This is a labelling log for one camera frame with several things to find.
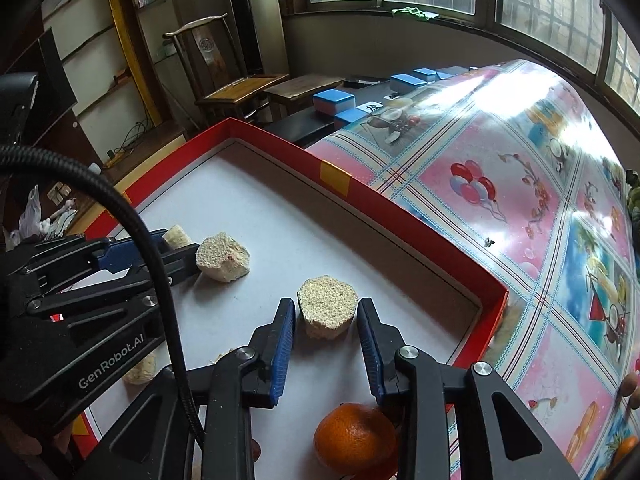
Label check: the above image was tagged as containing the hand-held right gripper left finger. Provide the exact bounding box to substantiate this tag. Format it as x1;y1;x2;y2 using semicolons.
82;297;297;480

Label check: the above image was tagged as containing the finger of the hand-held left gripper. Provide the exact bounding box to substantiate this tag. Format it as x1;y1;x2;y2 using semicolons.
7;229;171;286
27;242;203;320

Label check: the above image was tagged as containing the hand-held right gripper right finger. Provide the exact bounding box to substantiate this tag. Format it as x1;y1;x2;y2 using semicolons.
356;297;581;480

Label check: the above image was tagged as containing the orange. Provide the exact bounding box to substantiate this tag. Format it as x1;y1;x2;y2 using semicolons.
313;402;401;476
607;435;640;473

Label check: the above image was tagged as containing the red box white inside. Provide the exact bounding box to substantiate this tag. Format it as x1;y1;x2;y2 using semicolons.
65;117;510;480

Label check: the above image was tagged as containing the person's left hand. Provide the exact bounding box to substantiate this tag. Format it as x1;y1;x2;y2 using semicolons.
0;405;76;468

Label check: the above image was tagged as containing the white plastic bag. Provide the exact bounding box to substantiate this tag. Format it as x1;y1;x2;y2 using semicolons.
5;185;76;251

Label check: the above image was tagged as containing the printed plastic tablecloth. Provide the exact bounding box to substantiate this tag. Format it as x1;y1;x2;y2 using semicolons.
305;59;640;480

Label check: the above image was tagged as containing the dark low table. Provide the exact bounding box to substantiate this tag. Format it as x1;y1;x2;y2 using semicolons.
257;67;476;150

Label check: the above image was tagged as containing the wooden chair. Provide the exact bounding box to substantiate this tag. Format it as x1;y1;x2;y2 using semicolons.
162;12;291;128

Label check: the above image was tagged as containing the wooden stool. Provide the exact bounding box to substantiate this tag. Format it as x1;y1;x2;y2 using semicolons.
262;74;346;116

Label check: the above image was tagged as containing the green potted plant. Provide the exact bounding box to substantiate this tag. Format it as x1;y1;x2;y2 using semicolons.
622;170;640;226

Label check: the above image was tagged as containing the green cloth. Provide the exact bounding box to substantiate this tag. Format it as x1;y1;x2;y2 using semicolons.
391;6;441;22

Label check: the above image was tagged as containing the black cable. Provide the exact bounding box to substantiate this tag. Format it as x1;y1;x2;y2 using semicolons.
0;144;206;448

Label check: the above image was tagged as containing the yellow framed wall shelf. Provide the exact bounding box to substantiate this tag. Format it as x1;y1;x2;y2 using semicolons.
40;0;191;161

